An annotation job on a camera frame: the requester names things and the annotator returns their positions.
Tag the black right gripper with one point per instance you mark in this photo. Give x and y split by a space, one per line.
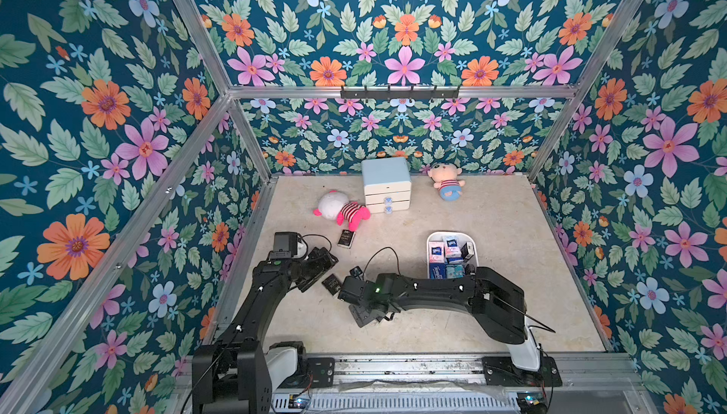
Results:
346 286

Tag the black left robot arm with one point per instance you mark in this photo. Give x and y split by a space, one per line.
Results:
234 374

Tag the pink tissue pack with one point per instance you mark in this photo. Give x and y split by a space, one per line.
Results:
436 252

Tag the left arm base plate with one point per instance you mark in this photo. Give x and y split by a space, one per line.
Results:
316 373

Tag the black packet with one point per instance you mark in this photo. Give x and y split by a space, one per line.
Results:
467 251
346 239

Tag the black hook rail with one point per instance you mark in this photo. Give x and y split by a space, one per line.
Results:
417 93

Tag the teal tissue pack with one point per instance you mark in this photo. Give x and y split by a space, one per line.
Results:
455 271

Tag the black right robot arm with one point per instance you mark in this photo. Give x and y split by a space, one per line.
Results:
496 304

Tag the white pink plush toy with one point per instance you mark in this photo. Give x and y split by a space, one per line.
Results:
338 207

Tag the white oval storage tray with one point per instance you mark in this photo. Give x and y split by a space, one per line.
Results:
462 238

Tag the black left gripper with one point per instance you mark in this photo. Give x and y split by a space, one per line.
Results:
318 266

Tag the black packet mid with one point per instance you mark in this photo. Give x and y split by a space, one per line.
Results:
332 284

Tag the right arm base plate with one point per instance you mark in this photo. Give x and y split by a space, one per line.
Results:
500 371

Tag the small blue-top drawer cabinet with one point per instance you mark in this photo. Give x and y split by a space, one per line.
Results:
387 185

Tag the white blue tissue pack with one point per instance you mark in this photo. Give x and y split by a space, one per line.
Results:
452 249

